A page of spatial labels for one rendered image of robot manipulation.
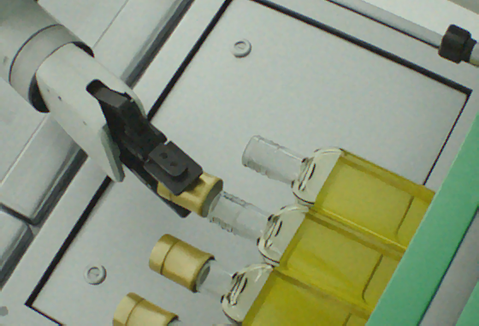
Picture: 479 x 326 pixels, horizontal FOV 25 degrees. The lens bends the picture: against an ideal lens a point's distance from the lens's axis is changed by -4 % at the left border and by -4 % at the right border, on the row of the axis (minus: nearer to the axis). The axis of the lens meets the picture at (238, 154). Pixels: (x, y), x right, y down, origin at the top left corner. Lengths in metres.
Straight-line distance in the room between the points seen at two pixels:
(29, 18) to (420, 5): 0.42
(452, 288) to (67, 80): 0.38
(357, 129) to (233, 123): 0.12
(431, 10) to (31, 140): 0.44
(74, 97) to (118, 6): 0.32
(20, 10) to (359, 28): 0.36
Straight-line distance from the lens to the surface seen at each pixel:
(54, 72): 0.93
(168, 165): 0.88
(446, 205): 0.76
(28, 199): 1.09
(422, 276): 0.74
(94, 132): 0.90
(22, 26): 0.98
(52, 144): 1.11
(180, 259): 0.88
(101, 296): 1.03
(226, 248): 1.03
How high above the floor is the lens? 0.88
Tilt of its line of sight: 17 degrees up
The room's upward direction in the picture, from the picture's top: 65 degrees counter-clockwise
